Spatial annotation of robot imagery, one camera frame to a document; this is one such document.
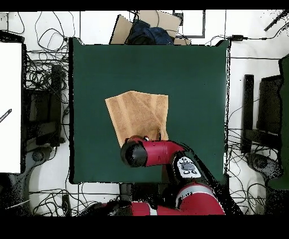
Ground tan terry towel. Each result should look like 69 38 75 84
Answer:
104 90 169 148

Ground dark green table cloth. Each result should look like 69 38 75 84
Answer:
68 37 230 184

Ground black stand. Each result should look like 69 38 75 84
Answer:
22 64 66 163
241 74 284 181

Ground black power strip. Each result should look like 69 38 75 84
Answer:
62 194 72 216

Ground dark blue garment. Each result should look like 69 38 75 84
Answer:
125 19 174 45

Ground brown cardboard sheet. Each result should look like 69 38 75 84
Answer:
109 14 134 45
135 10 183 39

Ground black strip with print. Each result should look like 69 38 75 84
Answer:
0 108 12 123

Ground white board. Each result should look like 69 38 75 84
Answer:
0 42 23 174

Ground black rod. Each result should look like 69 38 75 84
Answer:
263 10 289 32

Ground tangled black cables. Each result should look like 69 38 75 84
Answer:
227 181 272 215
22 11 76 91
29 182 118 216

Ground black rectangular frame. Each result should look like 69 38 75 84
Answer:
172 10 206 38

